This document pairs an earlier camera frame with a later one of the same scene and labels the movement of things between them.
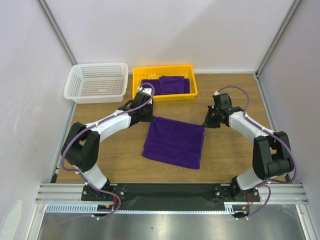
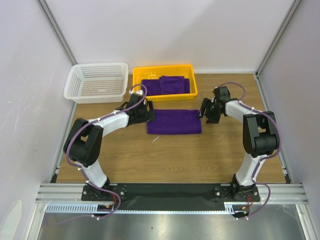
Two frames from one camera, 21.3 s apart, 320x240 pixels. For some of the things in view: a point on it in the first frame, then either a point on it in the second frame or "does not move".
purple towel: x=171 y=84 does not move
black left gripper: x=149 y=118 does not move
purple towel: x=174 y=141 to x=175 y=121
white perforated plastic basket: x=97 y=83 does not move
